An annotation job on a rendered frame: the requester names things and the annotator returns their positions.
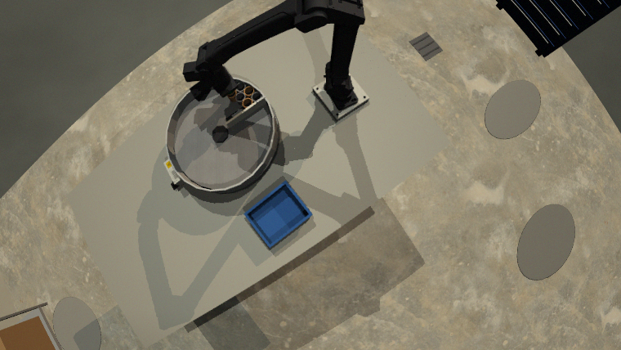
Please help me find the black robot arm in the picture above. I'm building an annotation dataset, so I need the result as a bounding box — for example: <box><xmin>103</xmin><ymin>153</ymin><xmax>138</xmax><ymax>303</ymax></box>
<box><xmin>183</xmin><ymin>0</ymin><xmax>365</xmax><ymax>110</ymax></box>

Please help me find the blue crate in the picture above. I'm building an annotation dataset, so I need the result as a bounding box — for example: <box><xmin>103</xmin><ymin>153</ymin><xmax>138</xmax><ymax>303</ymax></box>
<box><xmin>244</xmin><ymin>180</ymin><xmax>313</xmax><ymax>247</ymax></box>

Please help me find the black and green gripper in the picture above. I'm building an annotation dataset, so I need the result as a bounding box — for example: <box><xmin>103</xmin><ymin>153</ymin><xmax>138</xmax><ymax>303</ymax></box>
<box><xmin>219</xmin><ymin>66</ymin><xmax>239</xmax><ymax>98</ymax></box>

